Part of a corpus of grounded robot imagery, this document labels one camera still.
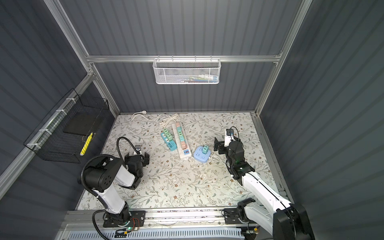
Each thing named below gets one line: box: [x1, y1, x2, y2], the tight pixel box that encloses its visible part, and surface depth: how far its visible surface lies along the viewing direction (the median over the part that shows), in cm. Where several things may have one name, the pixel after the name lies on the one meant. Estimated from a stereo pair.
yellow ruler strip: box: [79, 132, 94, 156], surface depth 70 cm
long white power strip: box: [171, 122, 192, 159], surface depth 98 cm
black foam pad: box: [63, 112, 100, 136], surface depth 77 cm
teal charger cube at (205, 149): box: [202, 145, 209, 154], surface depth 93 cm
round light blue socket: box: [193, 145, 212, 164], surface depth 96 cm
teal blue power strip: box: [160, 132, 177, 151], surface depth 101 cm
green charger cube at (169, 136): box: [166, 132, 173, 141], surface depth 101 cm
